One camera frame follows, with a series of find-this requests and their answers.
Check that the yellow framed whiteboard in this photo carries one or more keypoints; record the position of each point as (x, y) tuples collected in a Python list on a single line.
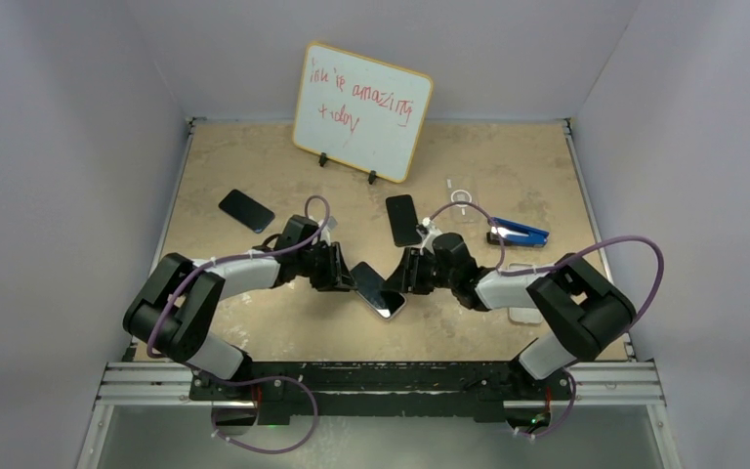
[(360, 112)]

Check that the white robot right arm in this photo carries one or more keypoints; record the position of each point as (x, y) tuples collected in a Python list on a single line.
[(584, 311)]

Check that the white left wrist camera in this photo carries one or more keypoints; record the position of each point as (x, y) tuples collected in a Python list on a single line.
[(326, 230)]

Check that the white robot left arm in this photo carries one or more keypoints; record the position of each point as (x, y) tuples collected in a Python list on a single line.
[(174, 310)]

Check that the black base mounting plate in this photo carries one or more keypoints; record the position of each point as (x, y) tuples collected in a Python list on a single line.
[(486, 392)]

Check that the blue black stapler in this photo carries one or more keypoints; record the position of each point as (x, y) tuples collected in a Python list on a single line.
[(509, 233)]

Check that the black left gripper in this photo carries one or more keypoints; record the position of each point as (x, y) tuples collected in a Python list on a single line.
[(336, 277)]

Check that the beige phone case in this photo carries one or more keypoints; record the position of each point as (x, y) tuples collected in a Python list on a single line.
[(526, 316)]

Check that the black phone on left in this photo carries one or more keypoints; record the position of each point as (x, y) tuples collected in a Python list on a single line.
[(246, 210)]

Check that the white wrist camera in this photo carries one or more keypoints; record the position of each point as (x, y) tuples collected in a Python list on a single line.
[(428, 232), (326, 230)]

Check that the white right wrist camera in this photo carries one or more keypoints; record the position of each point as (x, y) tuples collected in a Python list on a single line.
[(428, 232)]

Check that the green phone black screen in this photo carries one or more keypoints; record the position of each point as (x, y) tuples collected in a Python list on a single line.
[(375, 288)]

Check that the aluminium frame rail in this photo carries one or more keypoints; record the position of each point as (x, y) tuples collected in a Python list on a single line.
[(165, 383)]

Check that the clear magsafe phone case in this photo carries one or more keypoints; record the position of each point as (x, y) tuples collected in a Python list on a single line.
[(462, 192)]

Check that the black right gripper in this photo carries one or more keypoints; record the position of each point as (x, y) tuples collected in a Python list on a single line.
[(406, 278)]

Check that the black phone in centre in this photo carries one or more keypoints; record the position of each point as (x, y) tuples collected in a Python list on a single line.
[(403, 220)]

